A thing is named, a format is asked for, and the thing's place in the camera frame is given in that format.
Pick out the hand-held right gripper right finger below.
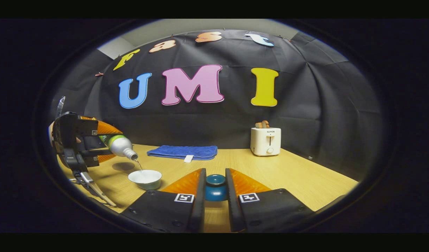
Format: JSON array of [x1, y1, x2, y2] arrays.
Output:
[[225, 168, 314, 233]]

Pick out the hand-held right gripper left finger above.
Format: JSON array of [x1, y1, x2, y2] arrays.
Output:
[[120, 168, 207, 233]]

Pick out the silver green-label water bottle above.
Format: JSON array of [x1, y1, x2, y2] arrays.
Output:
[[99, 135, 139, 161]]

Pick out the round brown coaster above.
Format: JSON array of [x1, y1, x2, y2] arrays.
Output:
[[112, 162, 135, 172]]

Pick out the white teacup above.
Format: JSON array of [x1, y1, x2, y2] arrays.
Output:
[[128, 170, 162, 190]]

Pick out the folded blue towel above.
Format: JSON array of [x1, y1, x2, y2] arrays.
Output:
[[147, 145, 218, 163]]

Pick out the white toaster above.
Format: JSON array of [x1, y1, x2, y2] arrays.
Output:
[[250, 127, 282, 156]]

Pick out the black backdrop cloth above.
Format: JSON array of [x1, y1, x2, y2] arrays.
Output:
[[50, 30, 385, 181]]

